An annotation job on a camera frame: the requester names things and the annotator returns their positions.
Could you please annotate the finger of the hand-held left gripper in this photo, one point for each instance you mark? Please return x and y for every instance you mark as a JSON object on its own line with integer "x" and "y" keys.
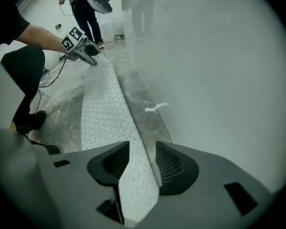
{"x": 92, "y": 49}
{"x": 88, "y": 58}

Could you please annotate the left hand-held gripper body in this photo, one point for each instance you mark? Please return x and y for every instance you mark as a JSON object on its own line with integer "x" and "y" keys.
{"x": 72, "y": 39}

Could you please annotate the person's black shoe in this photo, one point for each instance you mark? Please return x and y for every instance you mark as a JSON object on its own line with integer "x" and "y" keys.
{"x": 31, "y": 121}
{"x": 51, "y": 149}

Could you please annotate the person's right black shoe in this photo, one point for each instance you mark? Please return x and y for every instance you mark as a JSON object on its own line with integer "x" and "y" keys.
{"x": 51, "y": 149}

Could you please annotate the person's left forearm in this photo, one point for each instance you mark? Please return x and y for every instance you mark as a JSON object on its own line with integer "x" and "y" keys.
{"x": 43, "y": 38}

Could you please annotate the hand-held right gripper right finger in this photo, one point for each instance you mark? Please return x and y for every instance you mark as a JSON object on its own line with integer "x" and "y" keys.
{"x": 205, "y": 199}

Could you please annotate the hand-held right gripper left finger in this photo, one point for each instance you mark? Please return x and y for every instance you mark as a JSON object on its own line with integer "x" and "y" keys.
{"x": 81, "y": 190}

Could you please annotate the white perforated bath mat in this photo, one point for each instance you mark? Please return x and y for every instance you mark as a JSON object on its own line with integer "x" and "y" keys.
{"x": 102, "y": 118}

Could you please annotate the person's black clothing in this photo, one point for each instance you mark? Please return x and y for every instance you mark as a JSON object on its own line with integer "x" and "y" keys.
{"x": 21, "y": 63}

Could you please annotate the person's left black shoe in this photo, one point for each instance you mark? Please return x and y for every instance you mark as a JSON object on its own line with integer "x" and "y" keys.
{"x": 31, "y": 121}

